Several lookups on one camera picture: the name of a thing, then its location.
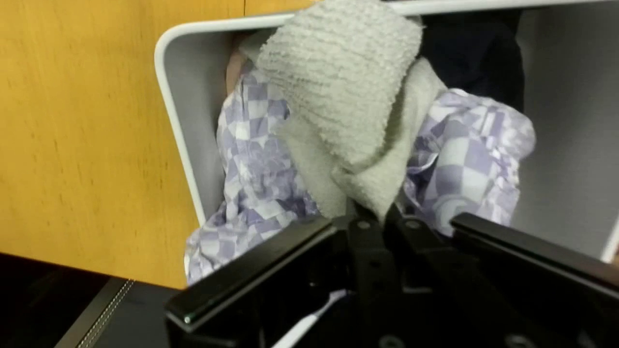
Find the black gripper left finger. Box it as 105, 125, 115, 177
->
163, 198, 391, 348

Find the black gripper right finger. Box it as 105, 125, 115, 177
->
385, 202, 619, 348

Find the purple checkered cloth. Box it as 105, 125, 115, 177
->
182, 63, 538, 285

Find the beige knit towel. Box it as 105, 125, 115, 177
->
254, 0, 451, 224

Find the pink cloth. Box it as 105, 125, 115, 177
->
223, 46, 252, 94

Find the navy blue cloth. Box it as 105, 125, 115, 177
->
418, 7, 527, 111

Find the white plastic basket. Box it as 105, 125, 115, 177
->
153, 0, 619, 266

